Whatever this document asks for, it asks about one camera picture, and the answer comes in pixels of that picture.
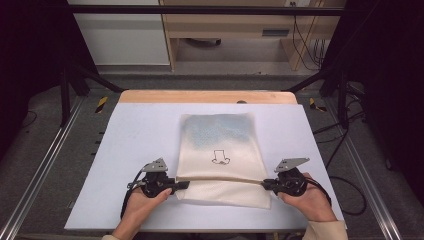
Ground person's left hand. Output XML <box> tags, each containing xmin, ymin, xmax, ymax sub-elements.
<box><xmin>120</xmin><ymin>187</ymin><xmax>173</xmax><ymax>232</ymax></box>

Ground white cabinet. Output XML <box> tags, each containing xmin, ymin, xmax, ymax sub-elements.
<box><xmin>66</xmin><ymin>0</ymin><xmax>171</xmax><ymax>67</ymax></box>

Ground cream cloth bag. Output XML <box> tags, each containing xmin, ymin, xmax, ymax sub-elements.
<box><xmin>175</xmin><ymin>111</ymin><xmax>272</xmax><ymax>210</ymax></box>

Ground black floor cable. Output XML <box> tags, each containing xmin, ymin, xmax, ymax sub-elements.
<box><xmin>312</xmin><ymin>109</ymin><xmax>368</xmax><ymax>217</ymax></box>

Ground white table cover sheet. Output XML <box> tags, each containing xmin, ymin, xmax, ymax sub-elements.
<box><xmin>64</xmin><ymin>102</ymin><xmax>348</xmax><ymax>233</ymax></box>

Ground yellow clamp left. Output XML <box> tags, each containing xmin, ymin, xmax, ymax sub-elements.
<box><xmin>95</xmin><ymin>95</ymin><xmax>110</xmax><ymax>114</ymax></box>

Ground person's right hand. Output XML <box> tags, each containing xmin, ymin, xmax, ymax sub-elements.
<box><xmin>277</xmin><ymin>171</ymin><xmax>338</xmax><ymax>223</ymax></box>

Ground yellow clamp right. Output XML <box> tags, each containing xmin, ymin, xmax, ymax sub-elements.
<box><xmin>308</xmin><ymin>97</ymin><xmax>328</xmax><ymax>113</ymax></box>

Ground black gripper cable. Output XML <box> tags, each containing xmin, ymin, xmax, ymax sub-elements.
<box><xmin>304</xmin><ymin>176</ymin><xmax>333</xmax><ymax>207</ymax></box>
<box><xmin>120</xmin><ymin>169</ymin><xmax>148</xmax><ymax>220</ymax></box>

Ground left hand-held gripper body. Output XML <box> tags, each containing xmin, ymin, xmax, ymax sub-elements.
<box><xmin>127</xmin><ymin>157</ymin><xmax>177</xmax><ymax>199</ymax></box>

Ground yellow clamp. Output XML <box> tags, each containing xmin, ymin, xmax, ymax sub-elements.
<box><xmin>308</xmin><ymin>97</ymin><xmax>328</xmax><ymax>113</ymax></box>
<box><xmin>95</xmin><ymin>95</ymin><xmax>110</xmax><ymax>114</ymax></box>

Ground black curtain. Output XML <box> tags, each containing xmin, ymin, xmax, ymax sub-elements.
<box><xmin>328</xmin><ymin>0</ymin><xmax>424</xmax><ymax>204</ymax></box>
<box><xmin>0</xmin><ymin>0</ymin><xmax>73</xmax><ymax>161</ymax></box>

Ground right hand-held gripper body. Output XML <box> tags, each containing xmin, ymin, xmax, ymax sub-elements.
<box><xmin>272</xmin><ymin>157</ymin><xmax>311</xmax><ymax>198</ymax></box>

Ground black hanging cables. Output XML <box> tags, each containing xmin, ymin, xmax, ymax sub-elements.
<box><xmin>291</xmin><ymin>1</ymin><xmax>327</xmax><ymax>72</ymax></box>

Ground wooden table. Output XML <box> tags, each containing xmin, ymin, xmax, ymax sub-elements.
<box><xmin>118</xmin><ymin>89</ymin><xmax>299</xmax><ymax>105</ymax></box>

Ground aluminium floor rail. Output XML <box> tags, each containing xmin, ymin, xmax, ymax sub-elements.
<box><xmin>324</xmin><ymin>99</ymin><xmax>405</xmax><ymax>240</ymax></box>
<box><xmin>0</xmin><ymin>95</ymin><xmax>85</xmax><ymax>240</ymax></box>

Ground black metal frame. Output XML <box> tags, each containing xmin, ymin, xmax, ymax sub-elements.
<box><xmin>59</xmin><ymin>3</ymin><xmax>351</xmax><ymax>129</ymax></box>

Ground light wooden desk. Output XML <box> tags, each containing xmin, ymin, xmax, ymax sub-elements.
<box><xmin>159</xmin><ymin>0</ymin><xmax>348</xmax><ymax>72</ymax></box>

